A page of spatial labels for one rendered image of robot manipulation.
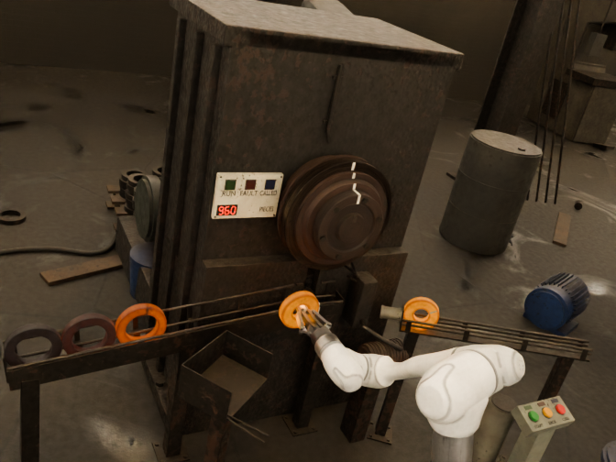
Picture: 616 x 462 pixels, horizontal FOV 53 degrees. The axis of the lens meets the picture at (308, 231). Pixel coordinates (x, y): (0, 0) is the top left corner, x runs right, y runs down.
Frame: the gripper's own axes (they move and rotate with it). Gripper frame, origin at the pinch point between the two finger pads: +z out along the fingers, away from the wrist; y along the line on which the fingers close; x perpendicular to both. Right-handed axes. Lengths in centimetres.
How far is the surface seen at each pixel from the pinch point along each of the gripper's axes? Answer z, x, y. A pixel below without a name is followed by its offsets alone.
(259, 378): -10.1, -23.0, -16.0
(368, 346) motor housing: 5, -32, 44
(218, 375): -4.5, -23.9, -29.8
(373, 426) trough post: 3, -84, 62
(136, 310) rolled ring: 19, -9, -55
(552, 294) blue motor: 48, -57, 219
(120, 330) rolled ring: 18, -17, -60
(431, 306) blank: 0, -9, 65
